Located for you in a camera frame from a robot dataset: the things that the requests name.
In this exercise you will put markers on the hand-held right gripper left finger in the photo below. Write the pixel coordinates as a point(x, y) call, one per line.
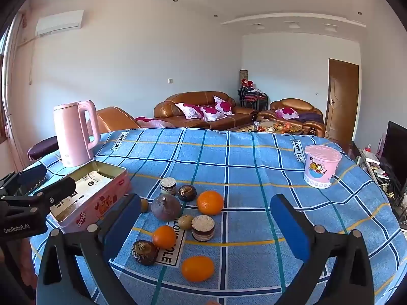
point(122, 225)

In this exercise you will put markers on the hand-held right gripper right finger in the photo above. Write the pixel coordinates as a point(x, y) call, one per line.
point(291, 228)

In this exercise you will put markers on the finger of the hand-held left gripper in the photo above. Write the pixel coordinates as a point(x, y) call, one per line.
point(57, 189)
point(31, 174)

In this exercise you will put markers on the small tan round fruit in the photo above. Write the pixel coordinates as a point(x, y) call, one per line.
point(145, 206)
point(185, 222)

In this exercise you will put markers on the dark brown mangosteen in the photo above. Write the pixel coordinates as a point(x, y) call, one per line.
point(187, 193)
point(144, 252)

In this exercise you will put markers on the pink tin box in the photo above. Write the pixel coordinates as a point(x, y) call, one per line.
point(92, 206)

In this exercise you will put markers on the orange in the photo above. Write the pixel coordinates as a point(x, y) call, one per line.
point(197, 268)
point(210, 202)
point(164, 237)

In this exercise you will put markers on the purple passion fruit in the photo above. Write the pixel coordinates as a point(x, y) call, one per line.
point(166, 207)

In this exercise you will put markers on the small white jar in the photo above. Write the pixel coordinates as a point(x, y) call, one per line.
point(168, 186)

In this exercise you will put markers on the round speckled layered cake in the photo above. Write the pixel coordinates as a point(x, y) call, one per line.
point(203, 227)

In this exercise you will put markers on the plate of small fruits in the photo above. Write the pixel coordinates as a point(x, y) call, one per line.
point(283, 127)

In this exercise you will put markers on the purple cushioned stool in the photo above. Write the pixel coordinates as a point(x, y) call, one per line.
point(43, 147)

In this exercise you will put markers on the pink electric kettle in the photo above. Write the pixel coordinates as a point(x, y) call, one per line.
point(71, 133)

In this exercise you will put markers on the pink cartoon paper cup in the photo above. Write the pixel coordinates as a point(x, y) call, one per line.
point(321, 168)

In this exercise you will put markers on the pink curtain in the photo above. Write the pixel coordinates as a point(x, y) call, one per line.
point(14, 95)

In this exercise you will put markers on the blue checked tablecloth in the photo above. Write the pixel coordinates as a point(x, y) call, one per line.
point(238, 165)

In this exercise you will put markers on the brown leather chaise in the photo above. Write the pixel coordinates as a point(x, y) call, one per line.
point(114, 119)

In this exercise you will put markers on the cluttered tv cabinet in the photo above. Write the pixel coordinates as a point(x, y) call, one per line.
point(372, 165)

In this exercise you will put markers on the pink floral blanket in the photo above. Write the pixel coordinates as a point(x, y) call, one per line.
point(155, 122)

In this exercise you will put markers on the coffee table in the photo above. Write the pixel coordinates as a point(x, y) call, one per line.
point(244, 128)

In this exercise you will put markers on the purple blanket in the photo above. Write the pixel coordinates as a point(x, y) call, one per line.
point(308, 117)

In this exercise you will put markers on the white air conditioner pipe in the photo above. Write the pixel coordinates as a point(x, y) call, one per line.
point(31, 60)

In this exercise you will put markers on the white pink flower pillow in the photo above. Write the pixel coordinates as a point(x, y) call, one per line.
point(212, 113)
point(224, 105)
point(189, 110)
point(286, 112)

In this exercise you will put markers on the brown leather armchair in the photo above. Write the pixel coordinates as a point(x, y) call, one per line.
point(286, 103)

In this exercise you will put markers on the black television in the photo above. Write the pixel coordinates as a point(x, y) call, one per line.
point(396, 152)

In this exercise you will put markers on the stack of dark chairs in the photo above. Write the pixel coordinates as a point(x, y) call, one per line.
point(252, 98)

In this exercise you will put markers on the brown wooden door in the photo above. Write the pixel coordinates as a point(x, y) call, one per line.
point(341, 101)

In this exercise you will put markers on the brown leather sofa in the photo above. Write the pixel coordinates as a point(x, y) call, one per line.
point(197, 98)

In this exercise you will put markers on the white air conditioner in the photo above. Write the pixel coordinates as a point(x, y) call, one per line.
point(58, 22)

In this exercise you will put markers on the rolled patterned rug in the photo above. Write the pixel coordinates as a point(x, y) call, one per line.
point(243, 76)

